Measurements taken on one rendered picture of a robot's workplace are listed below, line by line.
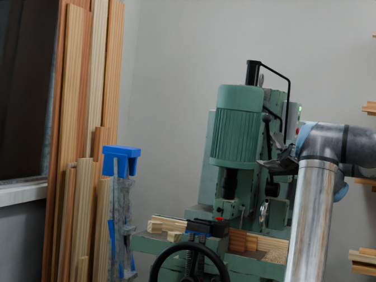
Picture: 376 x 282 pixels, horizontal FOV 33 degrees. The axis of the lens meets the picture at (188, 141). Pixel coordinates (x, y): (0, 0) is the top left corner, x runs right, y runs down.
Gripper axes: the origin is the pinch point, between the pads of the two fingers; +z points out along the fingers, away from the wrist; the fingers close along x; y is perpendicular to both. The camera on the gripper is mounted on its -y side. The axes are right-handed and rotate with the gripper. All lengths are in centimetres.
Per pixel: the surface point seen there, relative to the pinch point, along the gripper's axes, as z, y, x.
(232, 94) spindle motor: 16.8, 0.3, -13.4
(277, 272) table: -25.5, -8.7, 36.6
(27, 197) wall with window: 53, -162, -14
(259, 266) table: -20.2, -12.6, 36.1
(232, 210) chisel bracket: -7.3, -21.9, 15.6
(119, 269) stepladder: -2, -124, 14
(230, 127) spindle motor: 10.7, -5.7, -4.4
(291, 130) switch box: -17.8, -14.9, -29.1
